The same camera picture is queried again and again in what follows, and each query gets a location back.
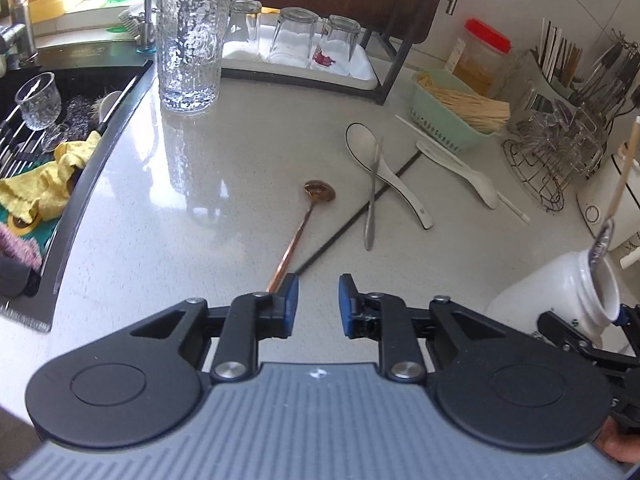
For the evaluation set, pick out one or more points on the green plastic basket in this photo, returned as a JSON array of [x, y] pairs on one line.
[[440, 127]]

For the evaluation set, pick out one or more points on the white electric pot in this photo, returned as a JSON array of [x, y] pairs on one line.
[[600, 200]]

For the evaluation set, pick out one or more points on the sink drain rack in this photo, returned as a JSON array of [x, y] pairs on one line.
[[20, 150]]

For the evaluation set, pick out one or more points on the hanging kitchen utensils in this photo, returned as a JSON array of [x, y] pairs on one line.
[[610, 75]]

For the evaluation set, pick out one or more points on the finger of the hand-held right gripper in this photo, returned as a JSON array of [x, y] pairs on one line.
[[575, 342], [631, 316]]

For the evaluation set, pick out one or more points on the white plastic rice scoop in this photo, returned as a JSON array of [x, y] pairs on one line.
[[465, 170]]

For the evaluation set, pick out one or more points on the small arched faucet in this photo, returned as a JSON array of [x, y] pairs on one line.
[[147, 15]]

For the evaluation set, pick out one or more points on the wooden chopstick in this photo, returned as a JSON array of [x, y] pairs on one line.
[[622, 170]]

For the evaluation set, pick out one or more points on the yellow cloth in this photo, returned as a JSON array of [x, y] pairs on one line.
[[55, 175]]

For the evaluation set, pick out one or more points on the black chopstick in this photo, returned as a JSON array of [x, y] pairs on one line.
[[350, 220]]

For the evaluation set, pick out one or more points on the small patterned glass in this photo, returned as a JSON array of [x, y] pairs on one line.
[[39, 105]]

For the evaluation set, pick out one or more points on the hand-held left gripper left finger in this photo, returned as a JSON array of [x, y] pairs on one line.
[[292, 307]]

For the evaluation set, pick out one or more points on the black sink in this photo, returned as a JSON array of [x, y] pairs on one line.
[[115, 125]]

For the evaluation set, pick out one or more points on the black metal rack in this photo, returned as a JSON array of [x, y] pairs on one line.
[[390, 70]]

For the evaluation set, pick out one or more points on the tall textured glass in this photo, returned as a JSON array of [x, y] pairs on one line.
[[192, 40]]

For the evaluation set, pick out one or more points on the bunch of assorted chopsticks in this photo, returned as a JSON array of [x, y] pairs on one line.
[[557, 50]]

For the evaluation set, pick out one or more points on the pink cloth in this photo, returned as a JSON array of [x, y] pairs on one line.
[[17, 247]]

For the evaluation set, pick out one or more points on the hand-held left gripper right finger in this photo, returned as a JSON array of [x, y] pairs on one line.
[[346, 307]]

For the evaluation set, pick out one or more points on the pile of wooden sticks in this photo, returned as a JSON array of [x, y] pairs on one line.
[[470, 105]]

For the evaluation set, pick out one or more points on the green chopstick holder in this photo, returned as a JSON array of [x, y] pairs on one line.
[[547, 92]]

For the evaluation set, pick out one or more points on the copper spoon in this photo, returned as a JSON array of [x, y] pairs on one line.
[[320, 192]]

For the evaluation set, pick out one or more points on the person's right forearm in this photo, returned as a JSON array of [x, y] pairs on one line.
[[617, 442]]

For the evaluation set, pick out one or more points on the red-lid plastic jar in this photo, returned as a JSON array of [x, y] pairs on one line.
[[480, 65]]

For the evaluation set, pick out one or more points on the tall steel faucet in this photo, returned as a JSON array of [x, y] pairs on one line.
[[20, 25]]

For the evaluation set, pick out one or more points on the steel wool scrubber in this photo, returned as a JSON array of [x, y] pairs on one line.
[[80, 110]]

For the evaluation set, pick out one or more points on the white ceramic spoon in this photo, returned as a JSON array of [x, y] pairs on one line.
[[362, 142]]

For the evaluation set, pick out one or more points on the white drying tray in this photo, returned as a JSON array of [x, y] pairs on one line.
[[300, 75]]

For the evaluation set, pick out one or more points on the large steel spoon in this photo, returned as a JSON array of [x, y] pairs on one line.
[[601, 242]]

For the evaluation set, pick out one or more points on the red-print drinking glass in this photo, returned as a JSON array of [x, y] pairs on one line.
[[335, 45]]

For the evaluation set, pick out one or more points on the white ceramic jar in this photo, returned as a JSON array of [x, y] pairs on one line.
[[545, 290]]

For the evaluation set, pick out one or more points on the silver butter knife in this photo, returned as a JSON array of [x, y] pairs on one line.
[[371, 210]]

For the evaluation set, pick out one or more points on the purple glass cup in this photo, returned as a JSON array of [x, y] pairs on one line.
[[567, 112]]

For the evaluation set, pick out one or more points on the clear drinking glass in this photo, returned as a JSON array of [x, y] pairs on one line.
[[245, 27], [294, 37]]

